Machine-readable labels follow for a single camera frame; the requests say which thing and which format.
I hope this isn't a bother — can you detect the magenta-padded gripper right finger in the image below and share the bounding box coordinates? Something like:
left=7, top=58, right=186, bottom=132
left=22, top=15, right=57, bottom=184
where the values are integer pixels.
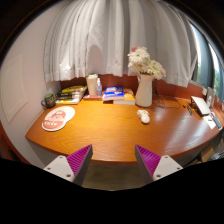
left=134, top=144, right=184, bottom=185

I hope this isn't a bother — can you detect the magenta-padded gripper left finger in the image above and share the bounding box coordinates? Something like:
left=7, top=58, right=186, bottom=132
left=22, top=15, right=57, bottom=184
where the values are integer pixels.
left=43, top=143, right=94, bottom=187

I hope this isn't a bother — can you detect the white computer mouse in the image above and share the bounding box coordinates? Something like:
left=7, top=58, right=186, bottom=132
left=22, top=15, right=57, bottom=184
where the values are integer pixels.
left=136, top=109, right=151, bottom=125

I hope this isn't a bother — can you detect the round white and red mouse pad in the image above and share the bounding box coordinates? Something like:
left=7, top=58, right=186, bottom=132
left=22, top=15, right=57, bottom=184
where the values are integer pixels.
left=41, top=105, right=76, bottom=132

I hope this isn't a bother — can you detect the white paper sheet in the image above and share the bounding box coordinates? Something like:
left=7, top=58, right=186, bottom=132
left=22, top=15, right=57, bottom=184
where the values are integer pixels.
left=203, top=114, right=218, bottom=130

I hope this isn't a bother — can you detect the dark green mug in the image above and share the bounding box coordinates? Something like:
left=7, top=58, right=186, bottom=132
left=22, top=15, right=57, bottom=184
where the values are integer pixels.
left=40, top=92, right=57, bottom=109

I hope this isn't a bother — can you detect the dark smartphone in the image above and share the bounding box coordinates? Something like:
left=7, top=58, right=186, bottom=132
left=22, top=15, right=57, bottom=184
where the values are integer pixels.
left=212, top=115, right=223, bottom=131

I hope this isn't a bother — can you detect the white laptop on stand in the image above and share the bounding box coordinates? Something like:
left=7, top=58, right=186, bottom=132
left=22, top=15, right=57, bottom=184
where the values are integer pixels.
left=189, top=95, right=212, bottom=117

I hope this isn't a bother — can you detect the yellow and black book stack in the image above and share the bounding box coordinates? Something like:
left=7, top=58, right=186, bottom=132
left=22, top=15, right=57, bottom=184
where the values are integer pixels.
left=54, top=84, right=88, bottom=106

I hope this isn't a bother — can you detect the thin red book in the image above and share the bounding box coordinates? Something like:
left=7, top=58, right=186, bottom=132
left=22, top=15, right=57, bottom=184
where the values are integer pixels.
left=82, top=94, right=104, bottom=102

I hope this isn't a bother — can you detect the white ceramic vase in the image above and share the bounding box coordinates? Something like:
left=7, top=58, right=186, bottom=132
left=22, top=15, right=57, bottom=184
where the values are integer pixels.
left=134, top=73, right=154, bottom=108

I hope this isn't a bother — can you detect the clear pump bottle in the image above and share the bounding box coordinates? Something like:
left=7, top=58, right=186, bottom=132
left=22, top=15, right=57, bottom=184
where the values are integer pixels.
left=95, top=77, right=103, bottom=98

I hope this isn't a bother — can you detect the cream lidded container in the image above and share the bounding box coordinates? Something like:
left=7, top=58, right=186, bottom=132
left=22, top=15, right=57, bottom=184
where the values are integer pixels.
left=85, top=73, right=99, bottom=96

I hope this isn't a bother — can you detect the blue book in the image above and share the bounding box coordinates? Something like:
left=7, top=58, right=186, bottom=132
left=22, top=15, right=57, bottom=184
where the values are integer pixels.
left=101, top=85, right=125, bottom=102

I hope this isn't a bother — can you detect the white flower bouquet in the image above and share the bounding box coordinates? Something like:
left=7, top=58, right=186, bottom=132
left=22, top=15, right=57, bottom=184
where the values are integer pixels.
left=127, top=45, right=167, bottom=81

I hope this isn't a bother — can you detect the white curtain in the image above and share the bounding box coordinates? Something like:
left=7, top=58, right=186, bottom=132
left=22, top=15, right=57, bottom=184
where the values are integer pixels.
left=43, top=0, right=198, bottom=88

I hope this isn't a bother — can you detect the black cable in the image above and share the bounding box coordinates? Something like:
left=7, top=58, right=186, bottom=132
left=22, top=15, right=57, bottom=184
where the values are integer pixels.
left=151, top=79, right=183, bottom=109

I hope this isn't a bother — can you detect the white wall panel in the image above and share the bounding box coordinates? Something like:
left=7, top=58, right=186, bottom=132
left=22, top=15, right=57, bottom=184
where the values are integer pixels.
left=0, top=54, right=28, bottom=124

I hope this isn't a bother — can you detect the window with dark frame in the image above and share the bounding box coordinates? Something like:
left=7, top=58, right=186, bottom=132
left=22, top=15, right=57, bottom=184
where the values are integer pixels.
left=189, top=23, right=224, bottom=101

